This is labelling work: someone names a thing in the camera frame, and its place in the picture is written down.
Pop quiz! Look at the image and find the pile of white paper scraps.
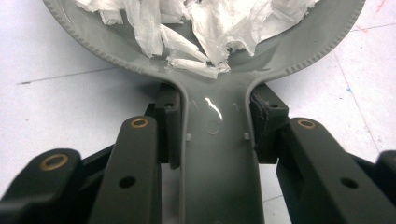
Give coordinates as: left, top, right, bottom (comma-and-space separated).
74, 0, 320, 79

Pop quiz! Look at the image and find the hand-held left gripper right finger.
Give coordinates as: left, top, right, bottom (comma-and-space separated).
249, 82, 396, 224

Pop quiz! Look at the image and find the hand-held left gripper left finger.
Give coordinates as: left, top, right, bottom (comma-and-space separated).
88, 81, 182, 224

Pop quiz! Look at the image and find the grey dustpan with orange edge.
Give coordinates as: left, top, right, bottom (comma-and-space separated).
42, 0, 367, 224

